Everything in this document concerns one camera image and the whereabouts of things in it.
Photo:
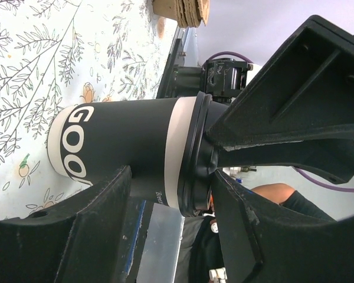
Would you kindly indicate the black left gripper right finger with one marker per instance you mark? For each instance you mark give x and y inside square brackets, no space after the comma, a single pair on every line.
[264,242]

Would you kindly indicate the brown cardboard cup carrier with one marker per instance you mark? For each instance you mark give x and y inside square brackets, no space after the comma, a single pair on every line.
[187,13]

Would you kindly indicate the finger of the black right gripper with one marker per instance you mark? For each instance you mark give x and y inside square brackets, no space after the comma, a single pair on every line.
[298,110]

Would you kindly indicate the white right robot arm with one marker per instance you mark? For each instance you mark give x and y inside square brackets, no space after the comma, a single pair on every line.
[223,78]

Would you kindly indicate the black plastic cup lid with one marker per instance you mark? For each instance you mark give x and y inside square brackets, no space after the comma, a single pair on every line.
[200,157]

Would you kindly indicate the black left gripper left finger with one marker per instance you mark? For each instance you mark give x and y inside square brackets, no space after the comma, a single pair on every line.
[76,240]

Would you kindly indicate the black paper coffee cup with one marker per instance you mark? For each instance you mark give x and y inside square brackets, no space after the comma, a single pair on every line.
[87,143]

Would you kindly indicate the floral table mat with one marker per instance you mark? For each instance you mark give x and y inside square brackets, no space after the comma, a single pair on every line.
[55,54]

